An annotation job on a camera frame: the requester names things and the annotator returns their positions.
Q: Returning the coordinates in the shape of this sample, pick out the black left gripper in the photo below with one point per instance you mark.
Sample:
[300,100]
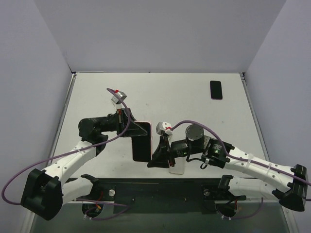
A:
[123,123]

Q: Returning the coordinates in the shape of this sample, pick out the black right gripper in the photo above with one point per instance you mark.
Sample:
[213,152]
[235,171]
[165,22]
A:
[168,151]

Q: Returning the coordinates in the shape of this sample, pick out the black phone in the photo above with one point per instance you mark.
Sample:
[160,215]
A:
[141,143]

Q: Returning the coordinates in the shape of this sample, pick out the beige phone case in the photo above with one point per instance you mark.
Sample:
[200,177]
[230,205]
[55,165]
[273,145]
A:
[179,167]

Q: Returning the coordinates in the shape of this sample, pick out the black smartphone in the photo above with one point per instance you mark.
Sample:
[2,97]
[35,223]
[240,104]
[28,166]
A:
[216,90]

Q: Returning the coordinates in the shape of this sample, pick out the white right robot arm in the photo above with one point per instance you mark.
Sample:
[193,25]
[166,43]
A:
[286,184]

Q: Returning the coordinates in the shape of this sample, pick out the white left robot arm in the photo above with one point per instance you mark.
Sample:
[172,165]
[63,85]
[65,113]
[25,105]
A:
[47,190]

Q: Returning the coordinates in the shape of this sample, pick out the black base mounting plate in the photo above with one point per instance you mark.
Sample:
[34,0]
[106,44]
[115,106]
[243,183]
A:
[165,196]

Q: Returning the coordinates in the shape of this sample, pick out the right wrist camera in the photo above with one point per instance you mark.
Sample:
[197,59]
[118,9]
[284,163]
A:
[164,129]

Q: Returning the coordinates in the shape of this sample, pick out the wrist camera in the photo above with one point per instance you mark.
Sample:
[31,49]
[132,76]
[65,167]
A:
[164,129]
[117,97]

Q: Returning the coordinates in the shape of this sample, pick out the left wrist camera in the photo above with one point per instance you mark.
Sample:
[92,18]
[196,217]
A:
[117,97]

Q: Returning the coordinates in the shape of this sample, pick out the aluminium table edge rail left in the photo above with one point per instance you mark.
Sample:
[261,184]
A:
[62,116]

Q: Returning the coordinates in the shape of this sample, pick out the aluminium table edge rail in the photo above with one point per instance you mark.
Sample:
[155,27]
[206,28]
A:
[255,119]
[62,116]

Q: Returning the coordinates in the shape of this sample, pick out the aluminium table edge rail right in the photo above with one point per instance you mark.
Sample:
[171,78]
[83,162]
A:
[255,119]

